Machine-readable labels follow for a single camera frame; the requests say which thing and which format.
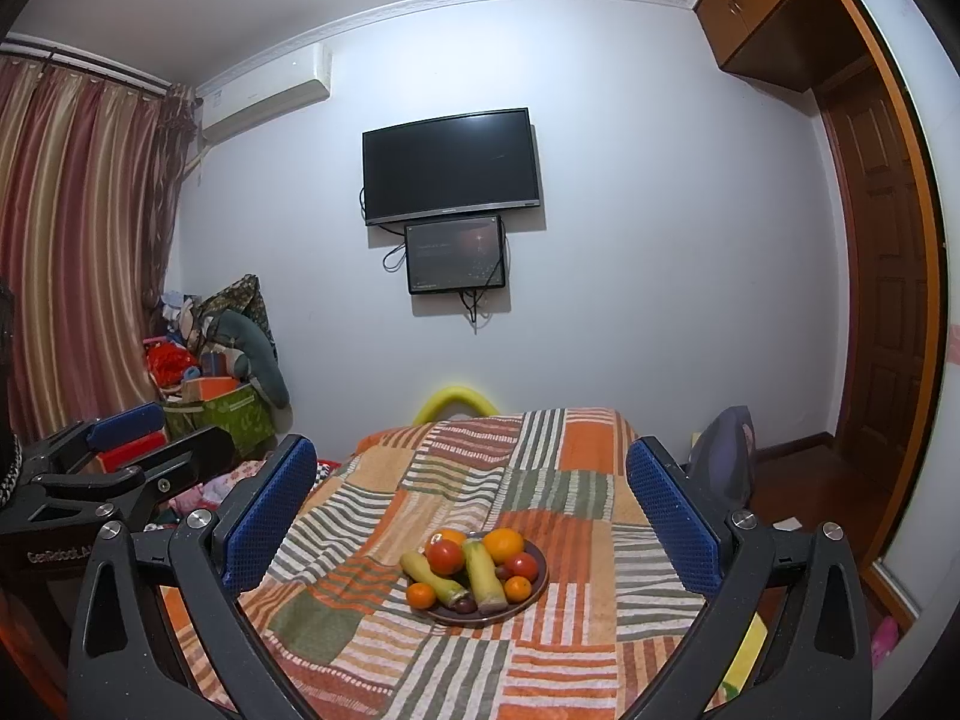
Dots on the large orange with sticker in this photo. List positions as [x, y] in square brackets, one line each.
[504, 542]

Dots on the red flat box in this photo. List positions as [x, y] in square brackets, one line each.
[127, 457]

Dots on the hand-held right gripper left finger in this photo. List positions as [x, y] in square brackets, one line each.
[266, 510]

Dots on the camouflage cloth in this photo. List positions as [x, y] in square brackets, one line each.
[240, 296]

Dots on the small mandarin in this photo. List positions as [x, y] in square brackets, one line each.
[421, 595]
[517, 589]

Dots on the orange box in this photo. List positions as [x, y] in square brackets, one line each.
[214, 388]

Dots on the thick yellow green corn cob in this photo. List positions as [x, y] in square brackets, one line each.
[482, 577]

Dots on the white paper scrap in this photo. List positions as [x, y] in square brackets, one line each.
[787, 523]

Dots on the wooden overhead cabinet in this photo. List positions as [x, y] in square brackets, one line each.
[757, 7]

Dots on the yellow bed sheet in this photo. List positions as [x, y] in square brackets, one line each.
[750, 652]

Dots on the brown wooden door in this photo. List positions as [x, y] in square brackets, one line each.
[874, 277]

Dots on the purple oval plate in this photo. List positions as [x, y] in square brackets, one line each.
[487, 611]

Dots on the yellow foam tube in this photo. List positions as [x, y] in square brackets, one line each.
[450, 394]

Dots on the white air conditioner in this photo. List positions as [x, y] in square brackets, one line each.
[262, 94]

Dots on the thin yellow green corn cob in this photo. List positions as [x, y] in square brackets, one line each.
[431, 577]

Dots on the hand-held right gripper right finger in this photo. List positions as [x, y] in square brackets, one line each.
[675, 510]

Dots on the red mesh bag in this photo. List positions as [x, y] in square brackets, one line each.
[169, 366]

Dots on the pink floral cloth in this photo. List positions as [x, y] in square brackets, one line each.
[217, 487]

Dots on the striped curtain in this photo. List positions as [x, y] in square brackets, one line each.
[82, 240]

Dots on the black wall television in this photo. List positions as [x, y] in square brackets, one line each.
[452, 165]

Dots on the large plain orange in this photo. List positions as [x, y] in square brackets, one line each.
[448, 536]

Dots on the small black monitor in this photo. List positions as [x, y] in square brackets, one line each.
[454, 255]

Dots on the pink slipper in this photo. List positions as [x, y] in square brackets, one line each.
[885, 634]

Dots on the red tomato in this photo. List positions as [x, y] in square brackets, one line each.
[521, 566]
[445, 557]

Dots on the grey green plush pillow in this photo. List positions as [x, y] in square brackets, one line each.
[251, 345]

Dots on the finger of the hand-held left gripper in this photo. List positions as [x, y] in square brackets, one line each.
[124, 424]
[180, 461]

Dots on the striped patchwork blanket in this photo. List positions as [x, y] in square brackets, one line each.
[585, 480]

